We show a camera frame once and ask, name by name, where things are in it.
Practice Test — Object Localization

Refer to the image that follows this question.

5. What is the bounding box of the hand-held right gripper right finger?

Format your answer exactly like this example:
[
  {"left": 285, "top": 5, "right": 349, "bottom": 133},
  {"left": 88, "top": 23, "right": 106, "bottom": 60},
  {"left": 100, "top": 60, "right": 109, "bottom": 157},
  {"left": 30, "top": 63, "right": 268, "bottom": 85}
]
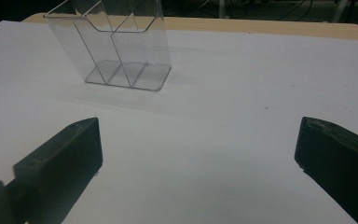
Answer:
[{"left": 294, "top": 116, "right": 358, "bottom": 224}]

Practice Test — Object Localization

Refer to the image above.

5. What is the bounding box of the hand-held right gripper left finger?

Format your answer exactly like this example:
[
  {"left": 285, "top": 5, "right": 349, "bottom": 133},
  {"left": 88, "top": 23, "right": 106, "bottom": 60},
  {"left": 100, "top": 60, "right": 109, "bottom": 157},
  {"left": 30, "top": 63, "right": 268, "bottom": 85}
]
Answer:
[{"left": 7, "top": 117, "right": 103, "bottom": 224}]

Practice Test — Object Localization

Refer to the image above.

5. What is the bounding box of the clear acrylic compartment holder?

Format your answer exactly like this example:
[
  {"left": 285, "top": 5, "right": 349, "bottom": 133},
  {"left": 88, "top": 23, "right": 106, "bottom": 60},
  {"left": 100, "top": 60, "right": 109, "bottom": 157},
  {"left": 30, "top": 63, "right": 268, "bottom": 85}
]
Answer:
[{"left": 43, "top": 0, "right": 172, "bottom": 92}]

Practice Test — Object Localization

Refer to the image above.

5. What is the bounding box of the white table cover sheet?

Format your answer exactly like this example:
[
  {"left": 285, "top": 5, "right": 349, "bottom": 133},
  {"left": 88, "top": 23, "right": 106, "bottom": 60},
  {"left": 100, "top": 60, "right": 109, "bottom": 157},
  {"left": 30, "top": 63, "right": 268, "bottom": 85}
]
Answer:
[{"left": 0, "top": 20, "right": 358, "bottom": 224}]

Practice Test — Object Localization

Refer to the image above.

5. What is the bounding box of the metal stand leg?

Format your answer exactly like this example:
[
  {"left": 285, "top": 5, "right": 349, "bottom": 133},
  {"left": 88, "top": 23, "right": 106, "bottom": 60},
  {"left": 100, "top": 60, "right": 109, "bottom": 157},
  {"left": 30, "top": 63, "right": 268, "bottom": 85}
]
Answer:
[
  {"left": 331, "top": 0, "right": 349, "bottom": 23},
  {"left": 218, "top": 0, "right": 227, "bottom": 19}
]

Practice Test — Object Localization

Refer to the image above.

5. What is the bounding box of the black cable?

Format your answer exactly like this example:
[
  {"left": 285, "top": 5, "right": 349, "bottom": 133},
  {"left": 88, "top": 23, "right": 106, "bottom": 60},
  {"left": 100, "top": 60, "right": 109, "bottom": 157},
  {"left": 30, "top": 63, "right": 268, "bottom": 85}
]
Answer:
[{"left": 273, "top": 0, "right": 314, "bottom": 21}]

